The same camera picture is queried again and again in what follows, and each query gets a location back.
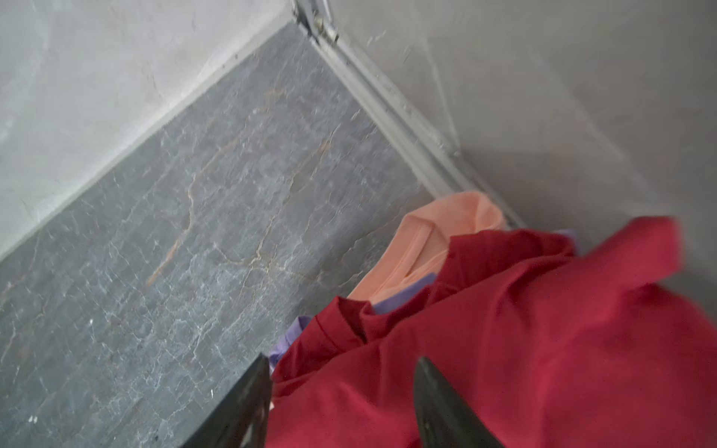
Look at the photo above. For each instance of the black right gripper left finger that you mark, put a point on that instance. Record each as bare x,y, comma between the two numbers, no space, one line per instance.
241,418

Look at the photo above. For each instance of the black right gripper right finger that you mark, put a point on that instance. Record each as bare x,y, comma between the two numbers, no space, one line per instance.
444,418

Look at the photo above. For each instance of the red t shirt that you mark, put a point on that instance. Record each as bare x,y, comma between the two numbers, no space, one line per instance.
588,351

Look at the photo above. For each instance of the purple folded t shirt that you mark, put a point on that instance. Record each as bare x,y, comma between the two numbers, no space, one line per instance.
346,326

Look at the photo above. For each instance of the pink folded t shirt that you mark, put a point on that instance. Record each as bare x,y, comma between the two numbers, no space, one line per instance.
420,244

